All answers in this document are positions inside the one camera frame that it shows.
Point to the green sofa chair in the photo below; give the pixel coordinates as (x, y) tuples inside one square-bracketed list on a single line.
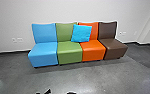
[(68, 51)]

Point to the brown sofa chair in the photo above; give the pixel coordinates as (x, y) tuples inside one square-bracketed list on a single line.
[(113, 46)]

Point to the cyan square cushion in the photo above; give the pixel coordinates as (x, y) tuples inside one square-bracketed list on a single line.
[(81, 33)]

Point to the orange sofa chair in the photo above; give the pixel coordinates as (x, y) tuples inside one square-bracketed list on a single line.
[(92, 50)]

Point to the white double wall outlet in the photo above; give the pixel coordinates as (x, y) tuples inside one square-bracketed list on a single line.
[(122, 33)]

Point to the blue sofa chair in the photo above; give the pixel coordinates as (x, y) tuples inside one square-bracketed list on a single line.
[(42, 50)]

